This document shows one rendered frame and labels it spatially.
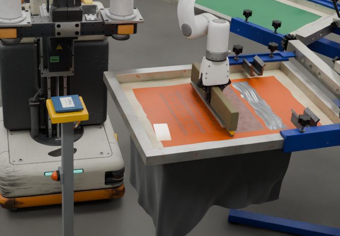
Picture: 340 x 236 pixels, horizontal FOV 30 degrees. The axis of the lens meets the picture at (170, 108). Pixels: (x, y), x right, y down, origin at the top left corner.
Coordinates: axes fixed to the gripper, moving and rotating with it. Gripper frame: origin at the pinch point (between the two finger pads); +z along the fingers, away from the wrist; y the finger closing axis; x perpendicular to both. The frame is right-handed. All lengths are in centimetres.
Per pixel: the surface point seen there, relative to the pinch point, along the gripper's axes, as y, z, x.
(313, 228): -74, 94, -27
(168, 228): 21, 42, 18
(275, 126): -18.1, 6.3, 15.9
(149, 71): 15.8, -0.3, -26.7
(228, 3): -50, -2, -99
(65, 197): 52, 44, -14
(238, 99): -12.9, 5.2, -5.1
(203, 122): 6.3, 6.1, 7.6
